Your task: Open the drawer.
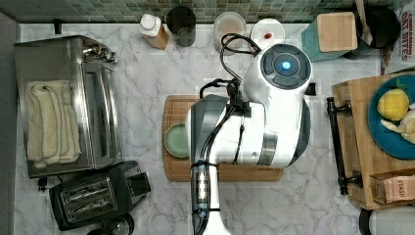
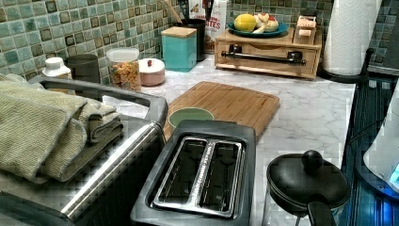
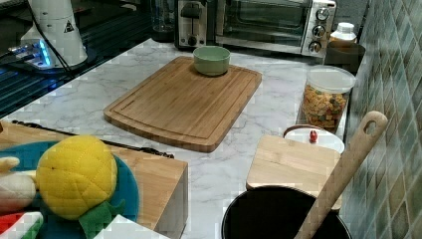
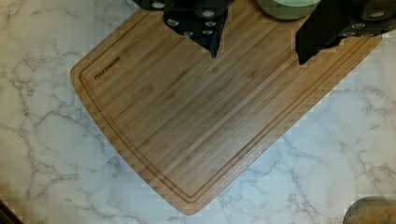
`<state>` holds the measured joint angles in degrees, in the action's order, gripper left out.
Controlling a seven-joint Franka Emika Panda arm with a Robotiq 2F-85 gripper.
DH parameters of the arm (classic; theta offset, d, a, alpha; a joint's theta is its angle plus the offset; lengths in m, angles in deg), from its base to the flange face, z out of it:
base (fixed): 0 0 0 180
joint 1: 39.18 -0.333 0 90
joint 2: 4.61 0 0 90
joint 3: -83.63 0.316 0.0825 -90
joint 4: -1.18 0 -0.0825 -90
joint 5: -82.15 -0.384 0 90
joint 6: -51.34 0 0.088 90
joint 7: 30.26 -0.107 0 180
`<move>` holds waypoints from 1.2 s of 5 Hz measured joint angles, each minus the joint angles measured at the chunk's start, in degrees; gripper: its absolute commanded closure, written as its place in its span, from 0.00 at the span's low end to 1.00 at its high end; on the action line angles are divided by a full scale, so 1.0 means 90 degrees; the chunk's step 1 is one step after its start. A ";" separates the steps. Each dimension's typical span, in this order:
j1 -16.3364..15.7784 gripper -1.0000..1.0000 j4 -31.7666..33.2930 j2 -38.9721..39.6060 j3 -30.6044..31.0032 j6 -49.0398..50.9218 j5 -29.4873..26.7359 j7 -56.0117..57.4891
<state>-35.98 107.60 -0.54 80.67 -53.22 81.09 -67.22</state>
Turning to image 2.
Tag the white-capped bottle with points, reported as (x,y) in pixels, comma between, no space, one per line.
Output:
(55,67)

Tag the small wooden block toy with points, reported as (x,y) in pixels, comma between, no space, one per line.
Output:
(305,30)

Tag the folded olive green towel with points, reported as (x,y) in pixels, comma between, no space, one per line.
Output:
(48,134)

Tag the dark grey canister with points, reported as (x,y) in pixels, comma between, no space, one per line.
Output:
(84,67)

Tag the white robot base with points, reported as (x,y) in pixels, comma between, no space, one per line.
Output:
(379,165)

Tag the black two-slot toaster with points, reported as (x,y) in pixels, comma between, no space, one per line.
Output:
(204,176)

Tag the pink pot with white lid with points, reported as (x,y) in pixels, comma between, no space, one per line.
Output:
(152,71)

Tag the clear jar with snacks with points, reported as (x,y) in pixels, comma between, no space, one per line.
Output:
(124,68)

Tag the yellow lemon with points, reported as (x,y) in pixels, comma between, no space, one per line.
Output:
(245,22)

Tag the white and red toy food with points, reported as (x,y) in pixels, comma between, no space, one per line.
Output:
(265,23)

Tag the black utensil holder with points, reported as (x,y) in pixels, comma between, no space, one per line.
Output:
(199,24)

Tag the bamboo cutting board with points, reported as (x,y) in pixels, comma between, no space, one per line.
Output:
(230,103)

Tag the stainless steel toaster oven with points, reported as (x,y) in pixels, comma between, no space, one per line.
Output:
(103,192)

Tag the black paper towel holder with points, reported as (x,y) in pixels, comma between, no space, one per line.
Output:
(362,77)

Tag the green bowl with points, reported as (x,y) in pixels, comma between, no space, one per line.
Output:
(189,113)

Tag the black frying pan with lid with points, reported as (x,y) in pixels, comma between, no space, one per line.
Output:
(305,184)

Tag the white paper towel roll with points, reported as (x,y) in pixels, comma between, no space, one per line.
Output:
(349,34)

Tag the white cereal box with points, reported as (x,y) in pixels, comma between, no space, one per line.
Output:
(214,13)

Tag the teal canister with wooden lid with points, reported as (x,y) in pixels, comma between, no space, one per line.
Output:
(179,48)

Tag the wooden spoon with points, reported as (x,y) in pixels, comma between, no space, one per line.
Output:
(173,12)

